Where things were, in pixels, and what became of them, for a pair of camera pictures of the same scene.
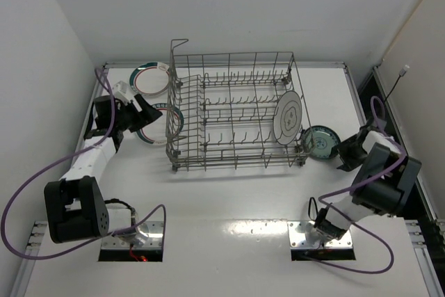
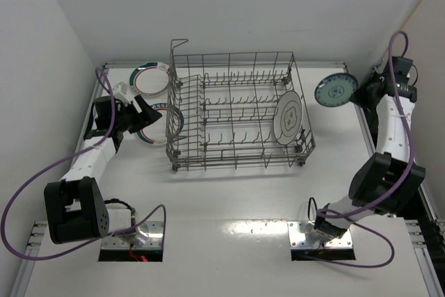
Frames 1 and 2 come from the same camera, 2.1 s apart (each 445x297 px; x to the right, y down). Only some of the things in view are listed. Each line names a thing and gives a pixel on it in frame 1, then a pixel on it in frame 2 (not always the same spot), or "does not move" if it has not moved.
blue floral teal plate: (318, 141) → (335, 90)
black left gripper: (140, 113) does not move
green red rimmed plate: (150, 78) does not move
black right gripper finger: (345, 145) → (355, 97)
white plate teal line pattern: (287, 117) does not move
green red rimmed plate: (166, 128) does not move
